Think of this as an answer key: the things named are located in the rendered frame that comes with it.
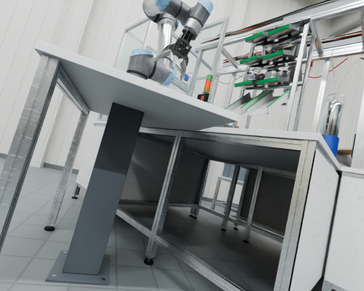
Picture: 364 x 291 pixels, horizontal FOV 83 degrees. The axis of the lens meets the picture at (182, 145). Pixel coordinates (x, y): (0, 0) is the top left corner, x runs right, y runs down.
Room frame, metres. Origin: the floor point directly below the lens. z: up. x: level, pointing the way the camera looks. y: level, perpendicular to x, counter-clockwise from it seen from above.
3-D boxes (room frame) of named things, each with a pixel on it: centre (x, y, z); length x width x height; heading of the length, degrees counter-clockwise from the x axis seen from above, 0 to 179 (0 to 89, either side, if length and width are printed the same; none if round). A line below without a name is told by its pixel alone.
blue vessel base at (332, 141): (1.61, -1.13, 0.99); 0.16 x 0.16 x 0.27
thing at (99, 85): (1.10, 0.28, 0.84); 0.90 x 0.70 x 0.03; 17
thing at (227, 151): (1.78, -0.45, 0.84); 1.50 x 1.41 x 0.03; 46
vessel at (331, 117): (1.61, -1.13, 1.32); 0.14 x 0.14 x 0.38
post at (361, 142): (1.68, -1.47, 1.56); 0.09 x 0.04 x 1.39; 46
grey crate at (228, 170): (3.36, -1.13, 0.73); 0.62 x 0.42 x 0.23; 46
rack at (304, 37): (1.30, -0.49, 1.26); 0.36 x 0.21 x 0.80; 46
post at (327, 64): (1.93, -1.21, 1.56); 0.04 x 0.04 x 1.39; 46
